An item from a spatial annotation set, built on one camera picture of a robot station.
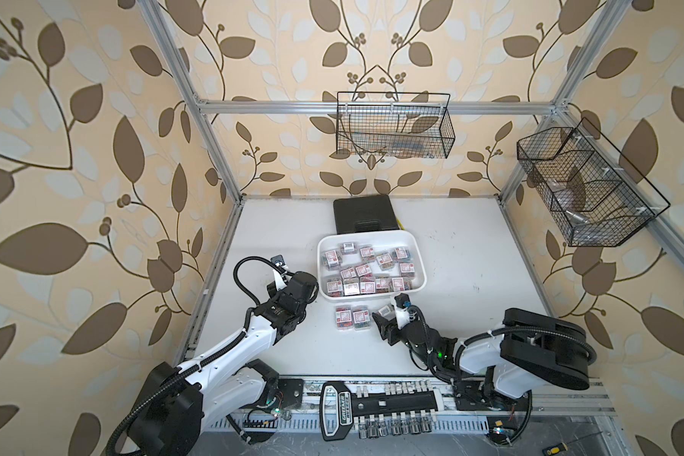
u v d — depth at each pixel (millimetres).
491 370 655
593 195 737
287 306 642
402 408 730
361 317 865
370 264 990
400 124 976
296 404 732
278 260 727
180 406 402
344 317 862
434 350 622
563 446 666
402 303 718
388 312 825
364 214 1122
